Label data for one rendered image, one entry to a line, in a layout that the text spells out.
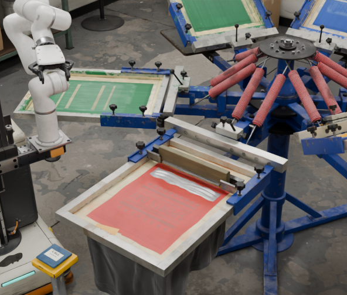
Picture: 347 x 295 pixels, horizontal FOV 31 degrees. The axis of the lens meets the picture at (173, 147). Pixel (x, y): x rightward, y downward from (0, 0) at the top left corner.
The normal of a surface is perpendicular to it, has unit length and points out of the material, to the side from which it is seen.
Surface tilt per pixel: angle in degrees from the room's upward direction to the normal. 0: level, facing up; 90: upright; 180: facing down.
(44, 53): 22
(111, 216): 0
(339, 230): 0
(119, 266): 93
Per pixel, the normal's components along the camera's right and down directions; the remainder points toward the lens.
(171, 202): -0.01, -0.84
